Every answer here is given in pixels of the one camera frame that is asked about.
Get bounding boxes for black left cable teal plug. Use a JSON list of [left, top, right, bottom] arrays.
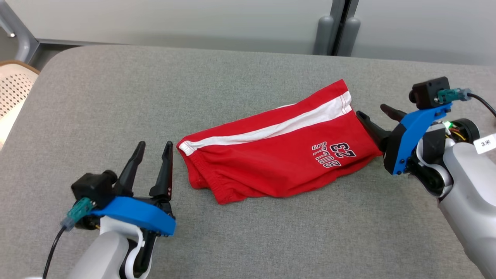
[[43, 197, 95, 279]]

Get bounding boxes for white paper cable tag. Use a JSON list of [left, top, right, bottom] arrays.
[[473, 134, 496, 155]]

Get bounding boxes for grey curved partition foot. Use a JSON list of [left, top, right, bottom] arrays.
[[0, 0, 40, 63]]

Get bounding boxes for black right cable teal plug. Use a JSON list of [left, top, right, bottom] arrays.
[[437, 88, 496, 118]]

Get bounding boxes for red shorts with white stripe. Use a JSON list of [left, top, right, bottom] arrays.
[[176, 79, 384, 205]]

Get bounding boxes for grey partition post with feet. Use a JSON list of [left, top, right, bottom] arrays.
[[313, 0, 362, 57]]

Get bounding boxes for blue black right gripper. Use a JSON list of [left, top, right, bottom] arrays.
[[356, 102, 454, 176]]

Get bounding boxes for black cable teal plug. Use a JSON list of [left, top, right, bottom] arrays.
[[43, 197, 95, 279], [437, 88, 496, 118]]

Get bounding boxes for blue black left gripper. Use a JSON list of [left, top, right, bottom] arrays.
[[91, 140, 177, 238]]

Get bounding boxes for cream perforated laundry basket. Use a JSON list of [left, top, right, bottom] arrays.
[[0, 60, 41, 151]]

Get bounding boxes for grey fabric sofa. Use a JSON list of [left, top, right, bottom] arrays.
[[0, 44, 496, 279]]

